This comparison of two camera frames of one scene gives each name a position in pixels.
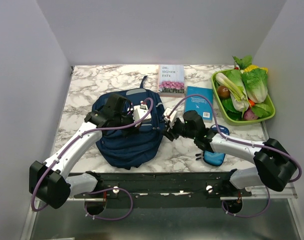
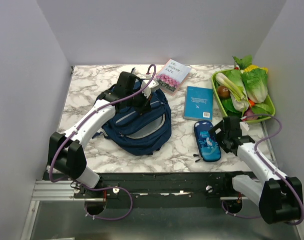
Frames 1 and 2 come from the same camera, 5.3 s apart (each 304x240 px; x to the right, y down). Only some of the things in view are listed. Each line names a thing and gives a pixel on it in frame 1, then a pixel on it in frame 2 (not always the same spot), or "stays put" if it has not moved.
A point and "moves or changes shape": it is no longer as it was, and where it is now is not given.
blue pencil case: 213,158 moves or changes shape
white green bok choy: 232,80 stays put
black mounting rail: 196,190 stays put
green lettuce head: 256,82 stays put
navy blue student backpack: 130,148 moves or changes shape
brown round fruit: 224,92 stays put
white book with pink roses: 171,81 moves or changes shape
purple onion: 249,115 stays put
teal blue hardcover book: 200,104 stays put
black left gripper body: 124,121 → 139,102
